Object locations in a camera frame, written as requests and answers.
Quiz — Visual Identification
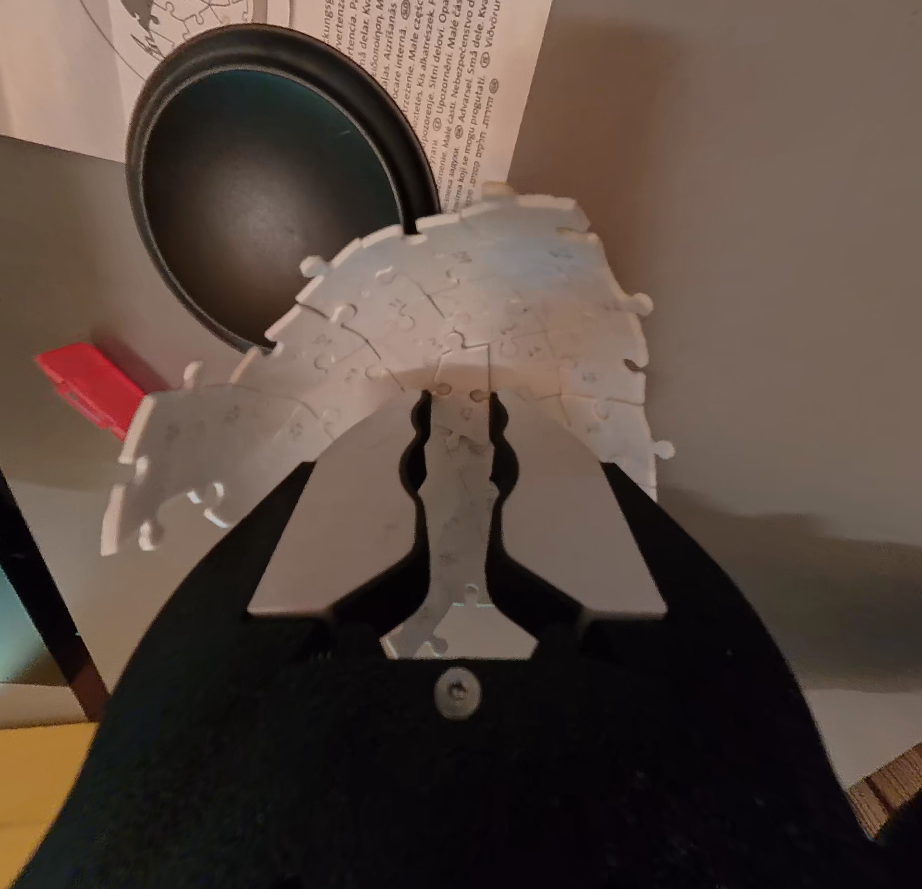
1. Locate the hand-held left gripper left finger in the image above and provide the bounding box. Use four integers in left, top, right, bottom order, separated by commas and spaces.
247, 392, 433, 627

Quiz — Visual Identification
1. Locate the black round ball stand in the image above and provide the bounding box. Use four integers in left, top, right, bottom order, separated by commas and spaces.
126, 24, 442, 353

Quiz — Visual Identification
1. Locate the partly built white puzzle ball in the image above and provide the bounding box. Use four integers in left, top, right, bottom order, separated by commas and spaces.
101, 182, 677, 660

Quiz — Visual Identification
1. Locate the red plastic clip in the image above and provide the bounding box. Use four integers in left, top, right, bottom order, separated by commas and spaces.
35, 343, 148, 441

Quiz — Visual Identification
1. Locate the yellow plastic bin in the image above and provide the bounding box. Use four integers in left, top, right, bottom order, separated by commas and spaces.
0, 720, 102, 889

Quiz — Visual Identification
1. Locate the folded puzzle instruction leaflet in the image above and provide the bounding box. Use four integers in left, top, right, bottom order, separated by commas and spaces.
0, 0, 563, 206

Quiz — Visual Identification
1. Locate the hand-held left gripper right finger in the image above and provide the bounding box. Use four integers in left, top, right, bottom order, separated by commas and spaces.
486, 392, 669, 627

